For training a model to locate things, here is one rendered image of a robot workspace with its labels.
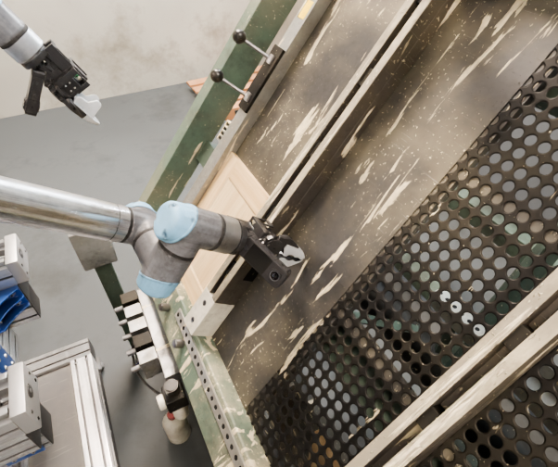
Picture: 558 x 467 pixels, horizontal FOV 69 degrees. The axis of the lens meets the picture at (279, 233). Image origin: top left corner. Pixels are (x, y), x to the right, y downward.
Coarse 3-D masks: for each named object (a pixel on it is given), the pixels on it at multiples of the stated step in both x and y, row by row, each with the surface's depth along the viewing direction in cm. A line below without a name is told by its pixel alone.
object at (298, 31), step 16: (320, 0) 107; (320, 16) 110; (288, 32) 113; (304, 32) 111; (288, 48) 112; (288, 64) 115; (272, 80) 115; (240, 112) 121; (256, 112) 120; (240, 128) 120; (224, 144) 123; (240, 144) 124; (208, 160) 128; (224, 160) 125; (208, 176) 126; (192, 192) 131
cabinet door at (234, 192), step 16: (240, 160) 122; (224, 176) 123; (240, 176) 118; (208, 192) 128; (224, 192) 122; (240, 192) 116; (256, 192) 112; (208, 208) 126; (224, 208) 121; (240, 208) 115; (256, 208) 110; (208, 256) 122; (224, 256) 116; (192, 272) 125; (208, 272) 120; (192, 288) 123; (192, 304) 122
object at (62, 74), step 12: (48, 48) 91; (36, 60) 90; (48, 60) 93; (60, 60) 94; (72, 60) 99; (48, 72) 95; (60, 72) 96; (72, 72) 95; (84, 72) 102; (48, 84) 96; (60, 84) 96; (72, 84) 98; (84, 84) 98; (72, 96) 99
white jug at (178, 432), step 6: (168, 414) 166; (168, 420) 168; (174, 420) 168; (180, 420) 169; (186, 420) 172; (168, 426) 167; (174, 426) 167; (180, 426) 168; (186, 426) 173; (168, 432) 168; (174, 432) 168; (180, 432) 170; (186, 432) 174; (174, 438) 172; (180, 438) 173; (186, 438) 177
